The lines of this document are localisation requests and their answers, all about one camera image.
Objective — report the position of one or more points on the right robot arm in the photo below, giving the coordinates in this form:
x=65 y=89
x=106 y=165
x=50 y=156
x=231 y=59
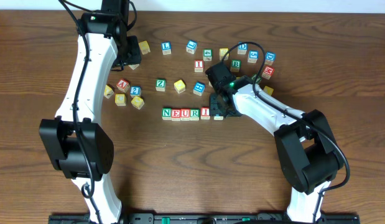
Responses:
x=308 y=153

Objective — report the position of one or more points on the red I block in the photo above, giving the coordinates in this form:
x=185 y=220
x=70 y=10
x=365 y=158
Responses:
x=198 y=66

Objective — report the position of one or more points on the blue 5 block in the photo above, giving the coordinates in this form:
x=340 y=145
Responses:
x=253 y=56

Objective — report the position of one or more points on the green 4 block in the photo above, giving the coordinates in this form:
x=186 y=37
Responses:
x=207 y=55

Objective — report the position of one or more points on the green J block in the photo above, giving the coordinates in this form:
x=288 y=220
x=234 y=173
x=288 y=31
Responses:
x=257 y=78

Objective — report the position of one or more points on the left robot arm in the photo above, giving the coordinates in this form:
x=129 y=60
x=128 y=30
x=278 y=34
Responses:
x=74 y=139

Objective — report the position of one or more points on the yellow C block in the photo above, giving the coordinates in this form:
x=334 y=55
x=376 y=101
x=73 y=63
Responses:
x=120 y=99

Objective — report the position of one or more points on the red U block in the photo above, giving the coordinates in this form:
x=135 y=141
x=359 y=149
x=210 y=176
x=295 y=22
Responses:
x=185 y=114

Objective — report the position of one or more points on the yellow block far left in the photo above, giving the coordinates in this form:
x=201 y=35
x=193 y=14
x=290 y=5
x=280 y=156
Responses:
x=108 y=92

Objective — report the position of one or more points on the blue E block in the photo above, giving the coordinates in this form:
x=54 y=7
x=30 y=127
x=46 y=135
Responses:
x=199 y=88

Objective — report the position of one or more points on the blue P block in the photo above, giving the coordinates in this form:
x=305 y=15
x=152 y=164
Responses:
x=218 y=118

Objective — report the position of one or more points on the red A block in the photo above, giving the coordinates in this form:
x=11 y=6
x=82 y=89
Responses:
x=123 y=85

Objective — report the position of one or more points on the plain yellow block top left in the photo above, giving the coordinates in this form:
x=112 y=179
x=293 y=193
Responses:
x=144 y=47

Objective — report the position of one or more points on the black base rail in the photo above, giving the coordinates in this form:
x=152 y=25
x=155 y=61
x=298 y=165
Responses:
x=148 y=218

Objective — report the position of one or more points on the blue d block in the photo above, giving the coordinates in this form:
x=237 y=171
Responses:
x=269 y=58
x=242 y=48

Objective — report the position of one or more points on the green B block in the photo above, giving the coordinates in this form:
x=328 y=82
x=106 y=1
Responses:
x=235 y=65

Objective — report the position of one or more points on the blue 2 block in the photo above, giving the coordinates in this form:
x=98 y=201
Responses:
x=135 y=91

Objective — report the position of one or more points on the green Z block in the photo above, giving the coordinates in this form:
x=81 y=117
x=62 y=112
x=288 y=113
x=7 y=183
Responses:
x=160 y=85

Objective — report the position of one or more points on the yellow block bottom left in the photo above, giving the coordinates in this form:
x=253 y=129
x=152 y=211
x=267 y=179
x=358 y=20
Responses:
x=137 y=102

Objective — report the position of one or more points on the blue D block far right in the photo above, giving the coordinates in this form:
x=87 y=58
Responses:
x=269 y=58

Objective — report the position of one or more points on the green R block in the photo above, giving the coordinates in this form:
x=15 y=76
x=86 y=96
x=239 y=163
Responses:
x=194 y=114

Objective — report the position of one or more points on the blue tilted L block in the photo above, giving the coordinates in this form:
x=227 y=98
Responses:
x=191 y=47

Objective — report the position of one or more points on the red 1 block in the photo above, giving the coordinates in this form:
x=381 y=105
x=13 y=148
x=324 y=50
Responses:
x=205 y=113

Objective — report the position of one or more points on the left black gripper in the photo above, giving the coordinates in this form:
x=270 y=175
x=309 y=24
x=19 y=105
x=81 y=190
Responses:
x=130 y=58

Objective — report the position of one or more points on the red E block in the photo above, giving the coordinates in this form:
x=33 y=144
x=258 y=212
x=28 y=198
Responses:
x=175 y=114

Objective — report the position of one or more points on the green L block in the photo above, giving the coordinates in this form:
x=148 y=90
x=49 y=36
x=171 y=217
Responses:
x=133 y=67

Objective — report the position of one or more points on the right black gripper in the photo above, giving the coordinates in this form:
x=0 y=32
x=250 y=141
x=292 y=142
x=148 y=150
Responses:
x=218 y=107

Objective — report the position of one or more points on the green N block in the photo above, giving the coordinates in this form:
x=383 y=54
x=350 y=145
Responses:
x=166 y=113

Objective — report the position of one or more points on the yellow block top centre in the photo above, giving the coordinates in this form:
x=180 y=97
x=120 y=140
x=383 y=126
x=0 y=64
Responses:
x=223 y=53

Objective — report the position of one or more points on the yellow M block far right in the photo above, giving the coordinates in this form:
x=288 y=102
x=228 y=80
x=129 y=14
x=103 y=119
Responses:
x=268 y=90

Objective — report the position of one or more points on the red M block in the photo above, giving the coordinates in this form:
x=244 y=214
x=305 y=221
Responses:
x=267 y=72

